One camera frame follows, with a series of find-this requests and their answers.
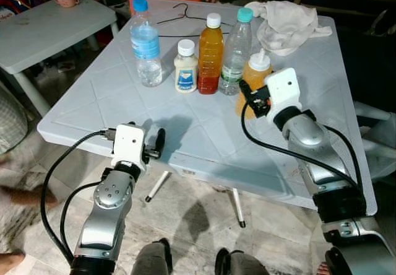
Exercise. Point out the large white plastic table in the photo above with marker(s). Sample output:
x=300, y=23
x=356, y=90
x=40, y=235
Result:
x=204, y=139

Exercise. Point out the robot left leg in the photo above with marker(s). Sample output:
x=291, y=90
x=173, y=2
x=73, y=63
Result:
x=148, y=262

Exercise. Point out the pink cup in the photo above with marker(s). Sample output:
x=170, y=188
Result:
x=66, y=1

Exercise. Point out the robot right leg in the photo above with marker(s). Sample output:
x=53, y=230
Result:
x=244, y=266

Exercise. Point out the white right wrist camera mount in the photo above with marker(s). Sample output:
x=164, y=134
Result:
x=284, y=89

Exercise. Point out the orange liquid bottle white cap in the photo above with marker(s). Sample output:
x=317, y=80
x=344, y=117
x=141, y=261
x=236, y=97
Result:
x=210, y=55

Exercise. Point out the bare person foot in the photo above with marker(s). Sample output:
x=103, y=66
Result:
x=9, y=261
x=28, y=196

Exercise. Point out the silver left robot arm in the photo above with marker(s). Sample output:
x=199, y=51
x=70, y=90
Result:
x=111, y=194

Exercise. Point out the pale woven basket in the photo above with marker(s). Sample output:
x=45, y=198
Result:
x=11, y=120

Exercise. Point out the orange squeeze bottle white nozzle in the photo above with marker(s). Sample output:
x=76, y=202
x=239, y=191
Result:
x=257, y=70

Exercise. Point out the small white plastic table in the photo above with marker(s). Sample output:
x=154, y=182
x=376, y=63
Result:
x=43, y=33

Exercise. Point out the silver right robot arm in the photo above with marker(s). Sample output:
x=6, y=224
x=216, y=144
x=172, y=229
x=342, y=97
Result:
x=309, y=135

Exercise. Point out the water bottle blue cap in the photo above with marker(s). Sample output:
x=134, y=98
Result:
x=146, y=46

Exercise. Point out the white plastic stool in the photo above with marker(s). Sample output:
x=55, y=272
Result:
x=377, y=142

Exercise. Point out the crumpled white cloth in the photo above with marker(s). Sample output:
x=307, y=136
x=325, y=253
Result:
x=284, y=27

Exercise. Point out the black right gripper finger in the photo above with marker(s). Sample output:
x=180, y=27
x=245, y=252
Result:
x=244, y=87

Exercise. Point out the clear bottle teal cap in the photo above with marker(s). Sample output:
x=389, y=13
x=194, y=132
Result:
x=238, y=39

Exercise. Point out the white lidded mayonnaise jar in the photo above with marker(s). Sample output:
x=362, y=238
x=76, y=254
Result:
x=185, y=70

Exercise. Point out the robot leg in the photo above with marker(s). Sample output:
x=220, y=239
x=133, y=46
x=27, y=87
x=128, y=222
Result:
x=148, y=262
x=244, y=266

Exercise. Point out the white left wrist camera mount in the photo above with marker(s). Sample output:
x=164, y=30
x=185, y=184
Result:
x=129, y=145

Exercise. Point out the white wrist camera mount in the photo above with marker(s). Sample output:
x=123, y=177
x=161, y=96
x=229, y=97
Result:
x=129, y=145
x=284, y=89

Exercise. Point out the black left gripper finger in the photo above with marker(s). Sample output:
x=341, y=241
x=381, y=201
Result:
x=159, y=140

